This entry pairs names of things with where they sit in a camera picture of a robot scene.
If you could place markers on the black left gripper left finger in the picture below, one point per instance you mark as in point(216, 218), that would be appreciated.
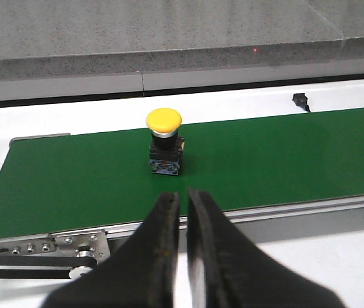
point(140, 274)

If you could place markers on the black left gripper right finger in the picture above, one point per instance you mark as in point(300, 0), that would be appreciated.
point(226, 269)

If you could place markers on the black timing belt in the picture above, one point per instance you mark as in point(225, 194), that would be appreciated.
point(31, 267)

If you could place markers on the green conveyor belt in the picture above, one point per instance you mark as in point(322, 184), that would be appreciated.
point(80, 181)

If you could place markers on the steel conveyor support bracket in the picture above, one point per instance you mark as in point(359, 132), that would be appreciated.
point(82, 243)

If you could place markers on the aluminium conveyor frame rail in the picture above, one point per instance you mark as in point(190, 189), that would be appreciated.
point(298, 220)

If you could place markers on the steel end bracket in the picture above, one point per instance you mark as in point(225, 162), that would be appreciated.
point(27, 245)

